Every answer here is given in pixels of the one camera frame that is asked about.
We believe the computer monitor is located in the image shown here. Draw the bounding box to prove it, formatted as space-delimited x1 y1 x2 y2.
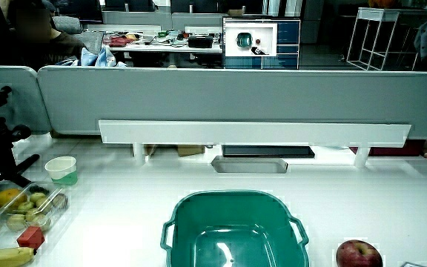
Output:
222 16 302 70

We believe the yellow banana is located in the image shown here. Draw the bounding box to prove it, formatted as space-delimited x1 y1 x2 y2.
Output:
0 246 36 267

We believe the white desk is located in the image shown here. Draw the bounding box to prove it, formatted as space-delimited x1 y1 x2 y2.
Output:
0 133 427 267

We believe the black box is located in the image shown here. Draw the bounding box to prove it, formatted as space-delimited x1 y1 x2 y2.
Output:
187 35 214 49

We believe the red block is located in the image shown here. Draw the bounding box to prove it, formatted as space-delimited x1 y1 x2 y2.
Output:
16 225 46 250

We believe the cluttered background table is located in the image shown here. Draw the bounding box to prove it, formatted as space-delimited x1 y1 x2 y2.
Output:
102 31 224 68

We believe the clear plastic fruit container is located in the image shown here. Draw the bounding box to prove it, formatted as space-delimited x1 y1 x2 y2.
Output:
0 181 70 234

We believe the white and green paper cup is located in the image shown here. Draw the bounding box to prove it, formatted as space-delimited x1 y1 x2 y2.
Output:
44 156 79 186

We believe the dark red flat object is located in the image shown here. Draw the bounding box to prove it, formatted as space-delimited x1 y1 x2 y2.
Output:
348 139 426 157

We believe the wide grey partition panel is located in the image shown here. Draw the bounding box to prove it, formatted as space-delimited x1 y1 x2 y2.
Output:
37 65 427 140

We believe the blue plastic bag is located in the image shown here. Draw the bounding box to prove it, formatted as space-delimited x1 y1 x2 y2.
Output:
79 46 128 67

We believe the brown cardboard box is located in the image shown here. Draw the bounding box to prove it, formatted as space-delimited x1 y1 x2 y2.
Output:
177 145 206 157

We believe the orange fruit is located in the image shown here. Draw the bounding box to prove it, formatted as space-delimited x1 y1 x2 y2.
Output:
0 188 28 211

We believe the white metal rack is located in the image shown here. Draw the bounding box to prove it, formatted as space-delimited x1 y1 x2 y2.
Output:
346 7 402 71

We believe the black camera tripod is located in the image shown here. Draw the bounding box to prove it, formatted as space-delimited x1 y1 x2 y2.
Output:
0 85 41 188

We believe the cluster of small green fruits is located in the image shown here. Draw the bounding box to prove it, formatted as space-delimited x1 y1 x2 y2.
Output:
6 191 53 232

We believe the red apple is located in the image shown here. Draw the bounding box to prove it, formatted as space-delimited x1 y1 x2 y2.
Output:
335 240 384 267

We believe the red tray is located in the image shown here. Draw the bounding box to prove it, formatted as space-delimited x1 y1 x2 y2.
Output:
108 36 135 47

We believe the green plastic basin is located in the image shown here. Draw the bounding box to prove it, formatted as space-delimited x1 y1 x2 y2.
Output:
160 190 310 267

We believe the white desk shelf riser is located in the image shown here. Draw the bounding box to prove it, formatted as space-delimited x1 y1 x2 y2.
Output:
98 119 412 168

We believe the narrow grey partition panel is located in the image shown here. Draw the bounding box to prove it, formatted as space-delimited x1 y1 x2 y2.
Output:
0 65 53 134

